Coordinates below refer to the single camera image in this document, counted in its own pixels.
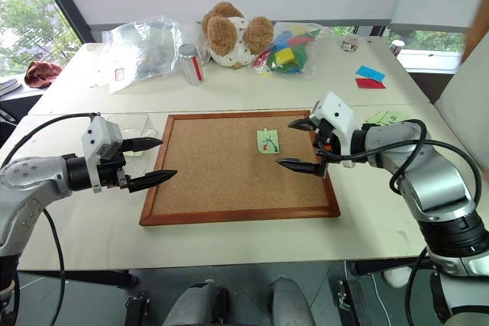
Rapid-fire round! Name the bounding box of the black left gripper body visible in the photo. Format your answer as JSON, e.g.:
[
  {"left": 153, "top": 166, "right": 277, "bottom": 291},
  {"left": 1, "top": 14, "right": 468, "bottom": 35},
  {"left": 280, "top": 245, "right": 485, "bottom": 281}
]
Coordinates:
[{"left": 96, "top": 141, "right": 131, "bottom": 190}]

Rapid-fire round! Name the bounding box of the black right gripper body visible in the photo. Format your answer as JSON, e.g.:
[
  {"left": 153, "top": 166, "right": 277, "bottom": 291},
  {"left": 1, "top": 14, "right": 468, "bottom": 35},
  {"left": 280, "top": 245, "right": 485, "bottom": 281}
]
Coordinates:
[{"left": 312, "top": 119, "right": 343, "bottom": 179}]

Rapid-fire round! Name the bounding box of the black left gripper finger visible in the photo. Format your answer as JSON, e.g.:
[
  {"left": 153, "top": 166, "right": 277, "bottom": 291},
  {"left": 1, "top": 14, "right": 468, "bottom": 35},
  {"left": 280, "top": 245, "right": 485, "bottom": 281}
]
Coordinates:
[
  {"left": 121, "top": 137, "right": 164, "bottom": 153},
  {"left": 127, "top": 169, "right": 179, "bottom": 194}
]

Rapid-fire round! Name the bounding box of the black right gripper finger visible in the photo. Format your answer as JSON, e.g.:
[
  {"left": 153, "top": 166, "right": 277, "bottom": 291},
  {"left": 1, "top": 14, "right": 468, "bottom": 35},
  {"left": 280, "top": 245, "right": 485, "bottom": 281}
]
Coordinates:
[
  {"left": 275, "top": 157, "right": 319, "bottom": 177},
  {"left": 287, "top": 117, "right": 318, "bottom": 132}
]

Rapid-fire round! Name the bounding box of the green paper note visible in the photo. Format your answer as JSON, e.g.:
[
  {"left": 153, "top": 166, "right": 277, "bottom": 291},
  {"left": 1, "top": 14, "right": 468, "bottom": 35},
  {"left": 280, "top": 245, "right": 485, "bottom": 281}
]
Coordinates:
[{"left": 255, "top": 128, "right": 281, "bottom": 155}]

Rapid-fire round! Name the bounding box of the wood framed cork board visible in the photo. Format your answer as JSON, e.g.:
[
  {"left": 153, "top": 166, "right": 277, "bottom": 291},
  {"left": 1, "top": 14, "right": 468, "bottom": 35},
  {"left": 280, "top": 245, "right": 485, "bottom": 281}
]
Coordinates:
[{"left": 138, "top": 109, "right": 342, "bottom": 227}]

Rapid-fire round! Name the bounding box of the clear plastic tray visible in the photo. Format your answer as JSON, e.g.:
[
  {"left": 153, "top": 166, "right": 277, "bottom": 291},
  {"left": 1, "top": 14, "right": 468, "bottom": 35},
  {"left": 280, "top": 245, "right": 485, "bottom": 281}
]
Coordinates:
[{"left": 103, "top": 112, "right": 157, "bottom": 160}]

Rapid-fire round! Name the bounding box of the green paper sheet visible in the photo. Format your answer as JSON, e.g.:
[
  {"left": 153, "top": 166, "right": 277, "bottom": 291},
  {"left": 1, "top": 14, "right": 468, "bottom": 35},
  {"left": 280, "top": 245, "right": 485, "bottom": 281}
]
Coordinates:
[{"left": 364, "top": 109, "right": 410, "bottom": 127}]

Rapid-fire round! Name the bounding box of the bag of colourful blocks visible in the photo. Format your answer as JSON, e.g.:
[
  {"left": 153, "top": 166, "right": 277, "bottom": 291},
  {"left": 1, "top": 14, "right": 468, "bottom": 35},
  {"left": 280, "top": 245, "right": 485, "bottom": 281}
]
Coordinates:
[{"left": 250, "top": 21, "right": 334, "bottom": 82}]

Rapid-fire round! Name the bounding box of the red paper card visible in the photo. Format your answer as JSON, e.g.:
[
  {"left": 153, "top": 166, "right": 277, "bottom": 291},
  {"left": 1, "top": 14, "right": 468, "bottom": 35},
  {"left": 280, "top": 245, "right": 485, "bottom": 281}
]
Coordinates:
[{"left": 354, "top": 77, "right": 387, "bottom": 91}]

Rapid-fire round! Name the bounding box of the blue paper card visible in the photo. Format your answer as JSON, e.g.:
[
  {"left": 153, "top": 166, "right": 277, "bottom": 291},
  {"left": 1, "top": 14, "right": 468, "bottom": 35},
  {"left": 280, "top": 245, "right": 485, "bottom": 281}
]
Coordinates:
[{"left": 355, "top": 65, "right": 385, "bottom": 80}]

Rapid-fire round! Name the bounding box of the clear jar with silver lid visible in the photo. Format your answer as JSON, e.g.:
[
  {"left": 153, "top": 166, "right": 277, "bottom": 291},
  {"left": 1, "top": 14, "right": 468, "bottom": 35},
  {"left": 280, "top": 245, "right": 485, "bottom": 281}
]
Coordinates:
[{"left": 178, "top": 44, "right": 206, "bottom": 86}]

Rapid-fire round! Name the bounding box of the small clear box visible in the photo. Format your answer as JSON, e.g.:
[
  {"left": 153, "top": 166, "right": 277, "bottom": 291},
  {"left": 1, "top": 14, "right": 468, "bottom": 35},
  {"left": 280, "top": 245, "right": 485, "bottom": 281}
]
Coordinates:
[{"left": 340, "top": 37, "right": 360, "bottom": 53}]

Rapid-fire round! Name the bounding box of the large clear plastic bag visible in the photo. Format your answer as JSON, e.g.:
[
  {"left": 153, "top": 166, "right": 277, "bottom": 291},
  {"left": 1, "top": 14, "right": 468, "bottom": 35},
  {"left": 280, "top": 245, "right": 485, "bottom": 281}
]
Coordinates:
[{"left": 89, "top": 15, "right": 209, "bottom": 95}]

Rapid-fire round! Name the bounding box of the brown and white plush bear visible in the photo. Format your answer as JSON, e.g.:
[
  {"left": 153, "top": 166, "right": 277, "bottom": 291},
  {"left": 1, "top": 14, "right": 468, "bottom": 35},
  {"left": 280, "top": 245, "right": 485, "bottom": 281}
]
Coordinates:
[{"left": 200, "top": 2, "right": 275, "bottom": 70}]

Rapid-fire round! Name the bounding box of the dark red cloth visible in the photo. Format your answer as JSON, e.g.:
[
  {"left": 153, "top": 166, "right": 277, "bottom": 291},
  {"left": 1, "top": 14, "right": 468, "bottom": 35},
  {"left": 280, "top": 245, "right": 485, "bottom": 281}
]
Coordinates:
[{"left": 24, "top": 60, "right": 63, "bottom": 89}]

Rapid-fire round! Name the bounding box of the grey rounded shape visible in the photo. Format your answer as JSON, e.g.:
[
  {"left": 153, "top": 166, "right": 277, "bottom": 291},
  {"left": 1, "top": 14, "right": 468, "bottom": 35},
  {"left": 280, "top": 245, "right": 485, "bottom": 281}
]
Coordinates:
[
  {"left": 163, "top": 279, "right": 231, "bottom": 326},
  {"left": 270, "top": 276, "right": 319, "bottom": 326}
]

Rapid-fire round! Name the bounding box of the grey flat object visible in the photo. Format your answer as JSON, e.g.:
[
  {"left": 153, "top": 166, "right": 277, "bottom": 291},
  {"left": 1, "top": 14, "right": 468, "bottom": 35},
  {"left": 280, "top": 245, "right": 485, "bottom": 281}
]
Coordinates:
[{"left": 0, "top": 78, "right": 21, "bottom": 97}]

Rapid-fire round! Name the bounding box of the white shoe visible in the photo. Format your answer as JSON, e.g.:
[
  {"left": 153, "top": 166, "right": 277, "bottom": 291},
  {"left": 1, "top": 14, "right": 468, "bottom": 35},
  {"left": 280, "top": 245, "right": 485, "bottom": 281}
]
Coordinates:
[{"left": 383, "top": 266, "right": 414, "bottom": 289}]

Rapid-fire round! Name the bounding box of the brown curved object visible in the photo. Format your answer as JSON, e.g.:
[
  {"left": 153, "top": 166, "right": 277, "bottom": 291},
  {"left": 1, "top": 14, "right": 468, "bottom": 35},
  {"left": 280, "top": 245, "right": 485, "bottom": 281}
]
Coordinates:
[{"left": 459, "top": 0, "right": 489, "bottom": 64}]

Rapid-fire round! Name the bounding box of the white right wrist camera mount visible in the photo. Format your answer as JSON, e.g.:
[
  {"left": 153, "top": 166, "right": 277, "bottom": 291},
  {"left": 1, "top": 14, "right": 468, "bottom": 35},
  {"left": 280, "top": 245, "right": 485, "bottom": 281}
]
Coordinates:
[{"left": 308, "top": 91, "right": 357, "bottom": 169}]

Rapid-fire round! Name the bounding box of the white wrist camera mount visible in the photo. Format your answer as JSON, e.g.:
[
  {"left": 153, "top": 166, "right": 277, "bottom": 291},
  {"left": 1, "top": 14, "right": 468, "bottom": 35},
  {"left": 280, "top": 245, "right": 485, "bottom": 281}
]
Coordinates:
[
  {"left": 81, "top": 115, "right": 124, "bottom": 194},
  {"left": 308, "top": 91, "right": 357, "bottom": 169}
]

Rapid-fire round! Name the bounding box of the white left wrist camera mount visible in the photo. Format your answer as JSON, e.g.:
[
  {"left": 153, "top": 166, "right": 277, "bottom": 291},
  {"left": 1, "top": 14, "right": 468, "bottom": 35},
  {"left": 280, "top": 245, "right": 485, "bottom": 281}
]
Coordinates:
[{"left": 81, "top": 115, "right": 124, "bottom": 194}]

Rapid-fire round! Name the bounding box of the black window frame post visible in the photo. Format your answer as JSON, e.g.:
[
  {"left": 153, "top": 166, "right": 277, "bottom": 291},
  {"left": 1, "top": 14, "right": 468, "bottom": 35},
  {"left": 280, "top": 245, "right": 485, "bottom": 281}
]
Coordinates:
[{"left": 31, "top": 0, "right": 96, "bottom": 45}]

